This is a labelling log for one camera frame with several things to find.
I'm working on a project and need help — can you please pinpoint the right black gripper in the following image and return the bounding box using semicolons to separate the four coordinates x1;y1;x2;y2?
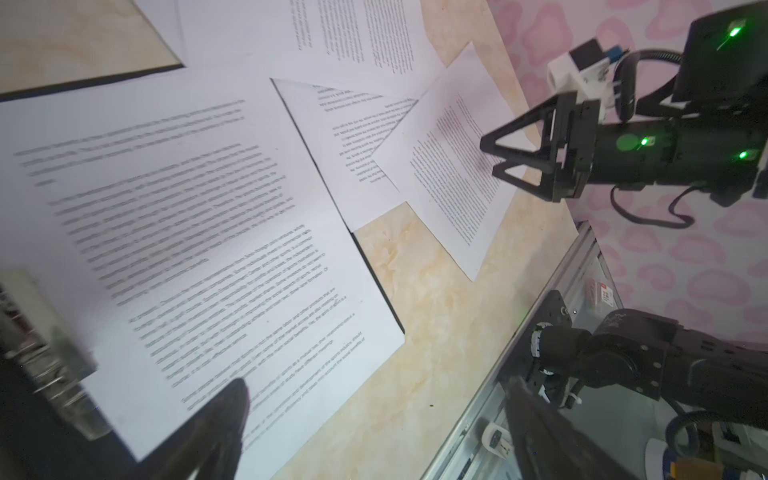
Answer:
480;92;601;203

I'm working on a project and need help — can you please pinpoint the red white label box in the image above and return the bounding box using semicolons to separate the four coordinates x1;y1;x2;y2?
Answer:
585;279;617;317

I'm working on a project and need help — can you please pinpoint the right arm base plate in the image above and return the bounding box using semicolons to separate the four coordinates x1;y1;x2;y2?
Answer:
497;290;573;406

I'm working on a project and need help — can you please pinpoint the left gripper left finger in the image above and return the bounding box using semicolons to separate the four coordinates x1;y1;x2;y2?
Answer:
128;378;250;479

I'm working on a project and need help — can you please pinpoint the large text sheet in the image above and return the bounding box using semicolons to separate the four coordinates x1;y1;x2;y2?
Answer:
0;65;406;480

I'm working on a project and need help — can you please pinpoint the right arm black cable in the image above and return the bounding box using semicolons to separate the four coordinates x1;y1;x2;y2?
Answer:
608;49;697;230

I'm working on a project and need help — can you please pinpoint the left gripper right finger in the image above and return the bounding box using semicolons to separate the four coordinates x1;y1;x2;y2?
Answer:
504;377;634;480

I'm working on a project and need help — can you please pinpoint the text paper sheet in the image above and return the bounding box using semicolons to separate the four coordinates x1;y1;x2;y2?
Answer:
275;80;417;232

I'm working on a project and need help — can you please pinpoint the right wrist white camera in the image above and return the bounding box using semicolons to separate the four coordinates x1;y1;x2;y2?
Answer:
547;38;624;108

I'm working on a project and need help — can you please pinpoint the red folder black inside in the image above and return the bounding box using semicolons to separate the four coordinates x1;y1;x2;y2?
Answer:
0;62;406;480

